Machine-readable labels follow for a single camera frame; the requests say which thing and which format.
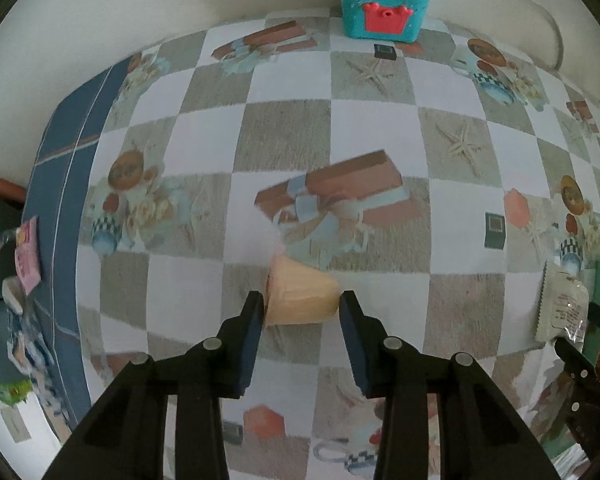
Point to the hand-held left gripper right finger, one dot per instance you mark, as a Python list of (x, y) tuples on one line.
[(352, 345)]

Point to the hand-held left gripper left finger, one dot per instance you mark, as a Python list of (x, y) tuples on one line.
[(250, 340)]

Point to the white snack packet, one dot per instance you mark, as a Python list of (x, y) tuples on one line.
[(562, 305)]

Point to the yellow pudding cup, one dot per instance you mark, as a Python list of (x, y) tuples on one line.
[(300, 290)]

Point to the blue and white packet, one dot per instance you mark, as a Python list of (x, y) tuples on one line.
[(30, 345)]

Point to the small pink snack packet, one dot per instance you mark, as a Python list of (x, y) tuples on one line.
[(27, 255)]

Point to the green packet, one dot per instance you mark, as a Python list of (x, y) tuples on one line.
[(15, 390)]

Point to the small white cup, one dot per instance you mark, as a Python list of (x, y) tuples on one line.
[(12, 290)]

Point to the beige cardboard strip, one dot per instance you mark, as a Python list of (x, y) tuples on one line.
[(15, 422)]

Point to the pinkish brown board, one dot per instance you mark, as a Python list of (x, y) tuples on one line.
[(0, 182)]

